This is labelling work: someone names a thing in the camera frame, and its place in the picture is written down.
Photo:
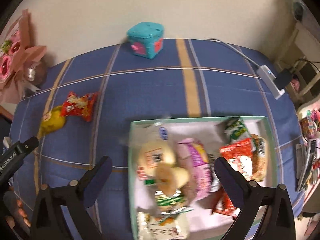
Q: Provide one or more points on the cluttered side items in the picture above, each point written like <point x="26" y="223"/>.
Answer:
<point x="307" y="152"/>

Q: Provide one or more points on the purple pink snack packet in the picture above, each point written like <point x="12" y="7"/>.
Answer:
<point x="192" y="156"/>

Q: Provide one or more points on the orange red patterned packet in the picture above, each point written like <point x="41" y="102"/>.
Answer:
<point x="222" y="204"/>

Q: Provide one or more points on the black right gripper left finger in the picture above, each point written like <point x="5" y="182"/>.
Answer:
<point x="48" y="219"/>

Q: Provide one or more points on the white power strip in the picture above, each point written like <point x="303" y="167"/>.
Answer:
<point x="268" y="77"/>

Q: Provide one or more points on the tan wrapped cake packet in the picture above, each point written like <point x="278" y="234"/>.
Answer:
<point x="259" y="158"/>

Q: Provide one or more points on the red white small packet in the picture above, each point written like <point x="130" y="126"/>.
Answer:
<point x="239" y="156"/>

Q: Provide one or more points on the white packet with orange print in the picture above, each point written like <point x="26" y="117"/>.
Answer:
<point x="150" y="227"/>

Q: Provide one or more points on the pink flower bouquet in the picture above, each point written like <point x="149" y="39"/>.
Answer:
<point x="22" y="69"/>

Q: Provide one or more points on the clear wrapped bread bun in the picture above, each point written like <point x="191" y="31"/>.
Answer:
<point x="149" y="145"/>

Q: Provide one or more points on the yellow snack packet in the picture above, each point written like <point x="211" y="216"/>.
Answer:
<point x="51" y="122"/>

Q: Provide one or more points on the teal house-shaped tin box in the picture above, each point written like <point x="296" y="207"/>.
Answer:
<point x="146" y="39"/>

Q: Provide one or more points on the pale yellow jelly cup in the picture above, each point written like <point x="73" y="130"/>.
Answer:
<point x="169" y="179"/>

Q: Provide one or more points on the green peas snack packet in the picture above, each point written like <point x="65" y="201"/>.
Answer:
<point x="236" y="130"/>

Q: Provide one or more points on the blue plaid tablecloth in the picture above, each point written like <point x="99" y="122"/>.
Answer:
<point x="187" y="78"/>

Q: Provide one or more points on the red snack packet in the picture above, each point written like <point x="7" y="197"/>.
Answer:
<point x="82" y="106"/>

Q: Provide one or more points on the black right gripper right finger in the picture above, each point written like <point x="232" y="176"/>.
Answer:
<point x="277" y="221"/>

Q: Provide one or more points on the black plug adapter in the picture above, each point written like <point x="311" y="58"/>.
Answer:
<point x="283" y="79"/>

